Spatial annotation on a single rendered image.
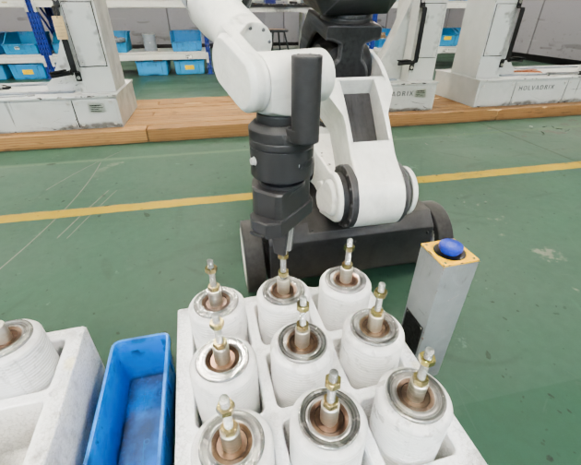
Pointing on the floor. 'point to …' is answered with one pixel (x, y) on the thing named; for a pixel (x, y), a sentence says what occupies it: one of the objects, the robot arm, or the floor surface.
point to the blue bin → (136, 405)
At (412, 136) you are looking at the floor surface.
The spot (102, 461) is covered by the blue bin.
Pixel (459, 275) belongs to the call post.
